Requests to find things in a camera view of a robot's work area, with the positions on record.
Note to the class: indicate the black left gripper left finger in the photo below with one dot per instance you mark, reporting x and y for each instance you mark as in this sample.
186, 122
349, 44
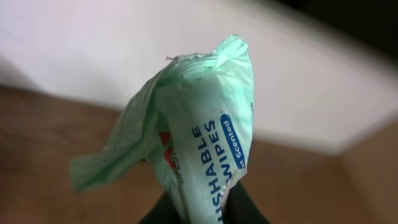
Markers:
163, 212

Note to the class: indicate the green flushable wipes pack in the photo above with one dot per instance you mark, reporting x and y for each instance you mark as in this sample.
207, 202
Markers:
193, 122

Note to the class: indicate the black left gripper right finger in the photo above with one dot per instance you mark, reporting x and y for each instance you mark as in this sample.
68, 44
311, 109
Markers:
240, 208

